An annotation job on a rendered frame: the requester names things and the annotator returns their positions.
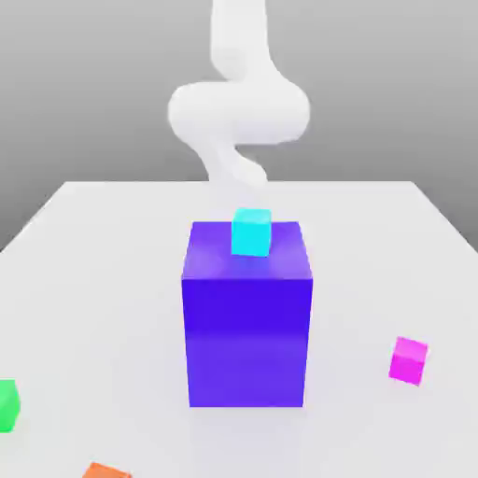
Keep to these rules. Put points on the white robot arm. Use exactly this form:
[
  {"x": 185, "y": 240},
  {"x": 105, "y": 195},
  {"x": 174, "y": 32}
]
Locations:
[{"x": 239, "y": 112}]

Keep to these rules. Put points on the small cyan cube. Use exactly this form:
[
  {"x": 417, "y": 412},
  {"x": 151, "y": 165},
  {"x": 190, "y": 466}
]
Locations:
[{"x": 251, "y": 235}]

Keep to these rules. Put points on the small magenta cube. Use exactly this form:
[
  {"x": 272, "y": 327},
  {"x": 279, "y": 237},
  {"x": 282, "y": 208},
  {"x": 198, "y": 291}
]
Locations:
[{"x": 407, "y": 363}]

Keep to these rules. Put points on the small orange cube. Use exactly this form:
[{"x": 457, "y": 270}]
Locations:
[{"x": 105, "y": 472}]

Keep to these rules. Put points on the small green cube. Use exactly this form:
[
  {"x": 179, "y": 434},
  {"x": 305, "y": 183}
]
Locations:
[{"x": 6, "y": 405}]

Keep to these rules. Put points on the large purple box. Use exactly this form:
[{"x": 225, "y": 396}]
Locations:
[{"x": 246, "y": 336}]

